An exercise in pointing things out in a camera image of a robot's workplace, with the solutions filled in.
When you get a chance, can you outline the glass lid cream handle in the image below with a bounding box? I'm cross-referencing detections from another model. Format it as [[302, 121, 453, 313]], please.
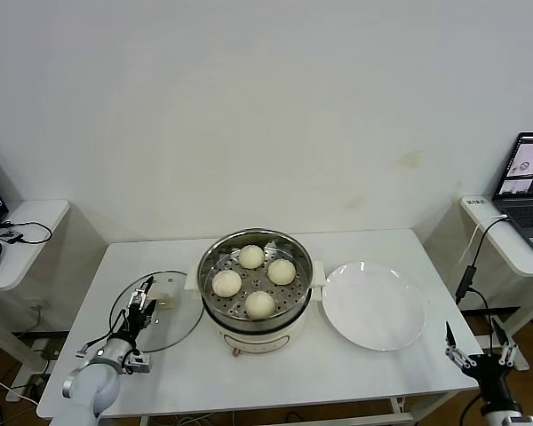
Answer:
[[109, 268, 205, 354]]

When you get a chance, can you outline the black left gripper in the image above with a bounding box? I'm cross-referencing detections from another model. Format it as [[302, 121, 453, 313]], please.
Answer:
[[123, 275, 158, 341]]

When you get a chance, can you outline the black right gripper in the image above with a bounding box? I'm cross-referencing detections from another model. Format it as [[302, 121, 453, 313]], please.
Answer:
[[443, 317, 523, 414]]

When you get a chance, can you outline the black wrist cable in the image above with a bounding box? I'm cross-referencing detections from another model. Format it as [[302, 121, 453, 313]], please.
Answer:
[[75, 305, 130, 359]]

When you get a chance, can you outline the white side table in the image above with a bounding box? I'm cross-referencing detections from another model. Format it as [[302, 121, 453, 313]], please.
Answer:
[[459, 194, 533, 374], [0, 198, 72, 403]]

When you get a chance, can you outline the white steamed baozi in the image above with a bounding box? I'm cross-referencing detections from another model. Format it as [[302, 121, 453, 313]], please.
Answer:
[[211, 269, 243, 298], [244, 290, 276, 320], [238, 244, 266, 270], [266, 258, 298, 285]]

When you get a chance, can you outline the thin black device cable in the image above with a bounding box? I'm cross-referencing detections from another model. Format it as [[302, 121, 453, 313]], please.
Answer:
[[2, 218, 54, 245]]

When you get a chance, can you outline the black laptop cable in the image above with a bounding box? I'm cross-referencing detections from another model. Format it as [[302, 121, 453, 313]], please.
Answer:
[[468, 216, 512, 268]]

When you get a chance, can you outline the stainless steel steamer basket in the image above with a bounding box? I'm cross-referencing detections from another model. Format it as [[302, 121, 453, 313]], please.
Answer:
[[197, 227, 314, 333]]

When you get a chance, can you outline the white round plate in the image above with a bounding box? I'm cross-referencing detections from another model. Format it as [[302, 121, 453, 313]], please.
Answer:
[[322, 261, 426, 351]]

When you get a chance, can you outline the white laptop cable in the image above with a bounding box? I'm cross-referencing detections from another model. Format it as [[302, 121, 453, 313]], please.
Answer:
[[459, 215, 510, 264]]

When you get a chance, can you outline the white table frame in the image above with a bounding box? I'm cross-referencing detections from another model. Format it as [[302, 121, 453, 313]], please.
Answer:
[[132, 396, 461, 426]]

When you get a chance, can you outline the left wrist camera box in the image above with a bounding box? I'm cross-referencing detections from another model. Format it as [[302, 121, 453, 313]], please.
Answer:
[[123, 352, 154, 376]]

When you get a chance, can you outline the grey open laptop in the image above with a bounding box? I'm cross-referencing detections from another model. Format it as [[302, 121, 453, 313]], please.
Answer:
[[491, 130, 533, 254]]

